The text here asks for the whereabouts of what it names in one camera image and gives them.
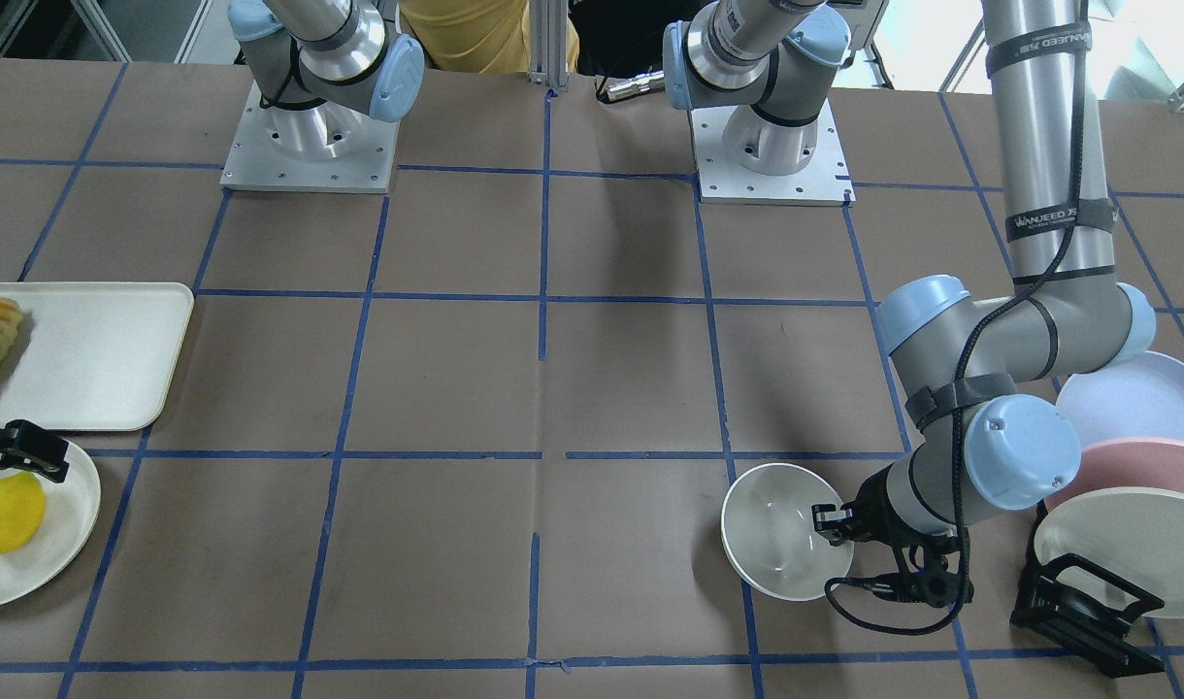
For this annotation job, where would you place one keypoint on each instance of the yellow lemon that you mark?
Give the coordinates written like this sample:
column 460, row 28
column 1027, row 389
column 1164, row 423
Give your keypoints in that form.
column 23, row 507

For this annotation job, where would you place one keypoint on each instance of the black dish rack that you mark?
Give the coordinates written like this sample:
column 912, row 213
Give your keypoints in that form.
column 1073, row 619

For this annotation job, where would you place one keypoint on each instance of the blue plate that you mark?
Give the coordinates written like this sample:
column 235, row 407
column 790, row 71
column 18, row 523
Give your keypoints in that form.
column 1140, row 398

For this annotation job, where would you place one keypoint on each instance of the cream round plate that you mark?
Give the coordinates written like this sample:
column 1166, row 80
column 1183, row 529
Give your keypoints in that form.
column 72, row 509

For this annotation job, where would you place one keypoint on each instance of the white rectangular tray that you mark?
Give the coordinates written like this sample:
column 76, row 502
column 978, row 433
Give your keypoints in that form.
column 93, row 356

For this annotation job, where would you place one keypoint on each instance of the pink plate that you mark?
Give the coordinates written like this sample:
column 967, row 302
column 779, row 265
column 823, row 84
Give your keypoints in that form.
column 1127, row 462

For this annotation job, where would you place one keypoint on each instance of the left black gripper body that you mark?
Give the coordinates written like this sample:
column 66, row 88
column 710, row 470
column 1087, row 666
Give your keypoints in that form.
column 883, row 513

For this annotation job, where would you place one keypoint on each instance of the cream plate in rack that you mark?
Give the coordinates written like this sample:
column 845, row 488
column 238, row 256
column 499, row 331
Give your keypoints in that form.
column 1134, row 532

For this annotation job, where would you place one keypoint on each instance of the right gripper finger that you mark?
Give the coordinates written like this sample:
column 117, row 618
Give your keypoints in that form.
column 27, row 447

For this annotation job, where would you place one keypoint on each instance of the aluminium frame post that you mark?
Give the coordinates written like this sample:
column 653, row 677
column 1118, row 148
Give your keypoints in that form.
column 548, row 35

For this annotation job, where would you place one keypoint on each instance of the person in yellow shirt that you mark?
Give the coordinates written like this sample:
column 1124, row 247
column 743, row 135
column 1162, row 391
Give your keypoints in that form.
column 472, row 37

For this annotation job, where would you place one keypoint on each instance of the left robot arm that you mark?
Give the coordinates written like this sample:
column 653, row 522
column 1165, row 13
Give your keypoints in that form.
column 988, row 448

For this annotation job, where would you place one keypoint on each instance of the white bowl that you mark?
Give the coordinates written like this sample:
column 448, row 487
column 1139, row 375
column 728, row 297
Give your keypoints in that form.
column 767, row 530

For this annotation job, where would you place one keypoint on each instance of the silver connector plug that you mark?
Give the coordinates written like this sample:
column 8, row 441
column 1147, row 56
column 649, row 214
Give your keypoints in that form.
column 612, row 93

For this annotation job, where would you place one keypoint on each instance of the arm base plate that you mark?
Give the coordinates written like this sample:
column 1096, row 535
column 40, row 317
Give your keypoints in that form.
column 742, row 159
column 328, row 149

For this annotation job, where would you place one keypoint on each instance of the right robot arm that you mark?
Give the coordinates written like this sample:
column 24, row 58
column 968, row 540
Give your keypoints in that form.
column 305, row 55

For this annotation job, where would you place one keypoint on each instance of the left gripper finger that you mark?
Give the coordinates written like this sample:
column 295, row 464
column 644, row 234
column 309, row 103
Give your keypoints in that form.
column 839, row 525

